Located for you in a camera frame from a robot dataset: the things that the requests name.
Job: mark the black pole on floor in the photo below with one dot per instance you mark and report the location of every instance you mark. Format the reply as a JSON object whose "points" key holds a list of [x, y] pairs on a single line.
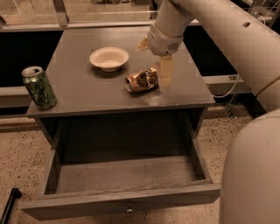
{"points": [[14, 195]]}

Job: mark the grey wooden cabinet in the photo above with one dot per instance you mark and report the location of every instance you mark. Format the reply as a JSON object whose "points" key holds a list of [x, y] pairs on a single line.
{"points": [[82, 89]]}

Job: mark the white paper bowl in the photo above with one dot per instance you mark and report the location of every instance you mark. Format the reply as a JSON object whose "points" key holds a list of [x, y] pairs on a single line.
{"points": [[109, 59]]}

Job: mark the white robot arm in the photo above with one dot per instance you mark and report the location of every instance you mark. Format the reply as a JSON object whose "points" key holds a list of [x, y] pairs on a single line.
{"points": [[250, 186]]}

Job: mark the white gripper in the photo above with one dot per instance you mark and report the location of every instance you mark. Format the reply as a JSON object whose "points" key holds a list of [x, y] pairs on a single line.
{"points": [[161, 42]]}

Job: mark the green soda can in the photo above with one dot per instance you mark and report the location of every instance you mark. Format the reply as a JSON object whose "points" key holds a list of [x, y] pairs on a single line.
{"points": [[39, 87]]}

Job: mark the small metal drawer knob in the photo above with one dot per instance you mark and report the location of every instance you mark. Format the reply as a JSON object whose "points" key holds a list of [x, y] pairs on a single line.
{"points": [[130, 210]]}

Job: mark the open grey top drawer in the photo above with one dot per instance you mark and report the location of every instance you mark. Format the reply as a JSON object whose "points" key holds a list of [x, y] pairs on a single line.
{"points": [[94, 172]]}

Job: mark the grey metal rail frame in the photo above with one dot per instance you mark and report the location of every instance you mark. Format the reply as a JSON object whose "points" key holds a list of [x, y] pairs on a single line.
{"points": [[87, 20]]}

